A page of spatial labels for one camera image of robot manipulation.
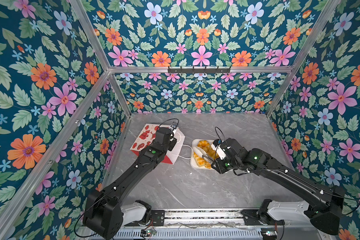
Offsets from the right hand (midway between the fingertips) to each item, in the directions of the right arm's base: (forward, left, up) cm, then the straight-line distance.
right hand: (213, 164), depth 72 cm
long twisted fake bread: (+1, +1, +9) cm, 9 cm away
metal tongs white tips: (+6, +5, -1) cm, 8 cm away
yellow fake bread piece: (+9, +5, -15) cm, 18 cm away
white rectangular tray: (+10, +10, -19) cm, 23 cm away
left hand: (+18, +22, +5) cm, 29 cm away
